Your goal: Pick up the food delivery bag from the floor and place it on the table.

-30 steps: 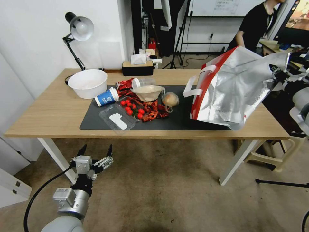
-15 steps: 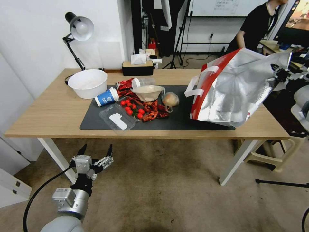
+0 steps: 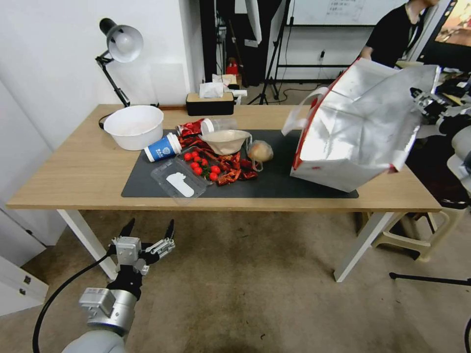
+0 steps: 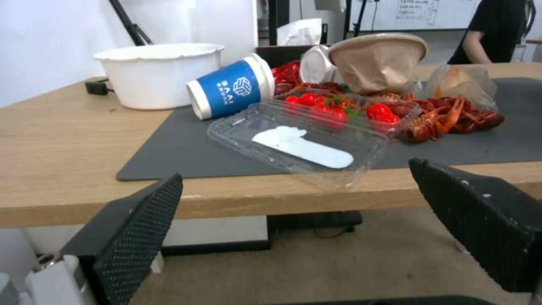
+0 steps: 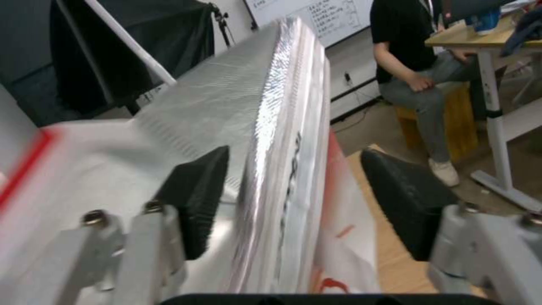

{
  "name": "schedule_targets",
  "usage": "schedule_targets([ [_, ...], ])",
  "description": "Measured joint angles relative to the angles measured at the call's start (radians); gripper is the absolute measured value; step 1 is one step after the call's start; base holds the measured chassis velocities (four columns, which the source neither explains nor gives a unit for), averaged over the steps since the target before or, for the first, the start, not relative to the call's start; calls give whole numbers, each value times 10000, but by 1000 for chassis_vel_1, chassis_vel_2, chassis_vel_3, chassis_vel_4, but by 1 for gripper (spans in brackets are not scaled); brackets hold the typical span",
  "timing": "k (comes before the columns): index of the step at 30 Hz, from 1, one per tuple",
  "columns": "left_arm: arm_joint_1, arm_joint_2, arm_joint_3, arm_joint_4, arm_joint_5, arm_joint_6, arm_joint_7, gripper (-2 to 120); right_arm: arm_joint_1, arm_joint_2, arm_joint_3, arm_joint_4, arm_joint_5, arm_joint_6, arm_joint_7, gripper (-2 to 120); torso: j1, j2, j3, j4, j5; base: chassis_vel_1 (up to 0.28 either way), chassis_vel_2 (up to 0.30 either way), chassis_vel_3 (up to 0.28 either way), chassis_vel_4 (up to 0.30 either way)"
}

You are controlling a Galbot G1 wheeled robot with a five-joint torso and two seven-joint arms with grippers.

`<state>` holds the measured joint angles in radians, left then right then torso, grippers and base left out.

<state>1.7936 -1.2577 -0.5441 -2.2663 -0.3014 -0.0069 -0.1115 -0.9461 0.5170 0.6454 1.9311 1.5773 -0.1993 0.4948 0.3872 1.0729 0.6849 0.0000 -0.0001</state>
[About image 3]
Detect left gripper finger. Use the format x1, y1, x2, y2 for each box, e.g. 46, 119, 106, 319
110, 218, 136, 246
144, 219, 177, 263

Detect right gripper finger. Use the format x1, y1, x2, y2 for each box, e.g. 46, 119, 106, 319
419, 104, 436, 124
409, 86, 434, 108

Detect silver insulated delivery bag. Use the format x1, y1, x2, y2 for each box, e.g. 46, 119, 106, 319
281, 57, 442, 194

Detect black bag on stool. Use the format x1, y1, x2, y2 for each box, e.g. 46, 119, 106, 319
404, 134, 471, 211

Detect plastic bag with bun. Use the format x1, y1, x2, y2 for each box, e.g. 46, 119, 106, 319
247, 139, 274, 172

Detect clear plastic clamshell container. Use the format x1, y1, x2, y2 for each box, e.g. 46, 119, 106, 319
150, 145, 222, 206

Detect person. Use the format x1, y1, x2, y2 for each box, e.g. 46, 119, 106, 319
359, 0, 442, 69

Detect display screen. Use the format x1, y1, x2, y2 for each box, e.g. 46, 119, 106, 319
416, 0, 471, 73

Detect wooden table white legs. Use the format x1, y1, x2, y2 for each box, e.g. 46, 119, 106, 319
5, 104, 443, 283

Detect blue paper cup white lid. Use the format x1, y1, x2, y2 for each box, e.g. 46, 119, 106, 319
143, 132, 183, 163

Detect white plastic bowl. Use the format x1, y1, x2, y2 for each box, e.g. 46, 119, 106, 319
103, 105, 165, 151

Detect white cabinet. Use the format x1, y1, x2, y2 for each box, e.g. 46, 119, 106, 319
0, 80, 68, 318

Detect red snack wrapper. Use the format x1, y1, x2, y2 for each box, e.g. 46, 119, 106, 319
175, 118, 207, 149

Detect beige paper bowl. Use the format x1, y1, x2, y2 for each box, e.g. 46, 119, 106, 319
198, 129, 253, 156

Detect whiteboard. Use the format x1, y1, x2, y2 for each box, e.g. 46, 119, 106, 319
287, 0, 407, 27

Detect black desk mat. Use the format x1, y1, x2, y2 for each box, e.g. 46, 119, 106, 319
121, 128, 360, 200

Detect beige plastic stool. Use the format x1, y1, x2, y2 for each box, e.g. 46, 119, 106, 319
354, 209, 452, 262

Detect clear plastic cup white lid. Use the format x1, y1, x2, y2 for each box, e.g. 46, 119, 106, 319
200, 117, 239, 135

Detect black tissue box wooden lid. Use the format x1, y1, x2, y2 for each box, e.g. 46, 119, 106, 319
185, 92, 236, 117

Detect black tripod stand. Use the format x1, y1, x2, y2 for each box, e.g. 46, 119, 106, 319
247, 0, 296, 106

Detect white tissue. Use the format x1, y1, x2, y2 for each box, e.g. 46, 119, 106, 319
199, 82, 226, 99

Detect black stand leg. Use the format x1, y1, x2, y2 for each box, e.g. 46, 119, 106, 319
389, 272, 471, 287

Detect black desk lamp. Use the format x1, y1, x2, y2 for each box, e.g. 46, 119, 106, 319
95, 17, 161, 130

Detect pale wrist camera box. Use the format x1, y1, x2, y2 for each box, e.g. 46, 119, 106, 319
111, 236, 143, 266

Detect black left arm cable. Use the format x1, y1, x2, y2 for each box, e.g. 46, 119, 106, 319
32, 253, 119, 353

